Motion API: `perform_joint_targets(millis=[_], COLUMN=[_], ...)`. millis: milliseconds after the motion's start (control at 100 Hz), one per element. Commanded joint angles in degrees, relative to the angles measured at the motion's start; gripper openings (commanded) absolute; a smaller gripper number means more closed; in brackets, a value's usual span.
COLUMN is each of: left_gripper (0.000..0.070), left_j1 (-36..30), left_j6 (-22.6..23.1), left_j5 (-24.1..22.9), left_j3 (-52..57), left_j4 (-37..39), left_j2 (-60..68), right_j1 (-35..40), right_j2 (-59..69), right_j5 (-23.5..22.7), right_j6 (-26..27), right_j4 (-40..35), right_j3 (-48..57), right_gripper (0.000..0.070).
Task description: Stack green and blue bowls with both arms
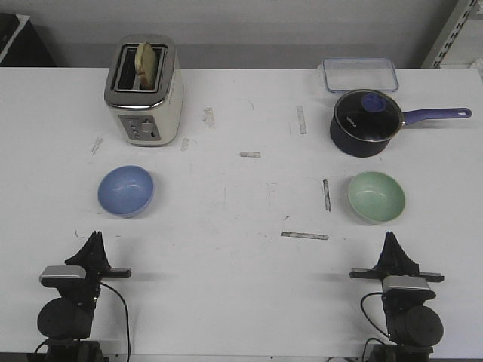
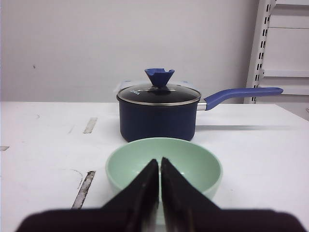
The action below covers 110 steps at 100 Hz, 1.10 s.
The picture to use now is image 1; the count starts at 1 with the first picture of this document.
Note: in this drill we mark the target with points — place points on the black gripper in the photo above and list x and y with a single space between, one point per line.
400 263
86 293

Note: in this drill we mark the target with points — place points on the green bowl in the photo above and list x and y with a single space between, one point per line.
376 197

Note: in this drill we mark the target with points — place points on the blue bowl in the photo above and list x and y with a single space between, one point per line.
126 191

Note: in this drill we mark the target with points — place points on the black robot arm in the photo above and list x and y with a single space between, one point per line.
66 321
412 329

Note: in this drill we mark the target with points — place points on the dark blue saucepan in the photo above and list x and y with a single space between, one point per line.
363 149

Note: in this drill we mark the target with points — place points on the glass pot lid blue knob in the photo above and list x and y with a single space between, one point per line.
368 115

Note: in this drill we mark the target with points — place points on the cream and silver toaster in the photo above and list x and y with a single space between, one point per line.
145 117

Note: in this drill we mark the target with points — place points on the clear plastic food container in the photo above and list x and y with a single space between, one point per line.
346 74

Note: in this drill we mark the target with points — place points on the bread slice in toaster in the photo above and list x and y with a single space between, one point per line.
146 64

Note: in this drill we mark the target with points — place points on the black box at back left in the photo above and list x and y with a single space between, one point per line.
21 46

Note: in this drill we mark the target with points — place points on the grey metal shelf upright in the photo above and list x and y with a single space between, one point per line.
459 43

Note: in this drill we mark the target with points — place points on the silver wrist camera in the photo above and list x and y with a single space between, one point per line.
404 282
62 276

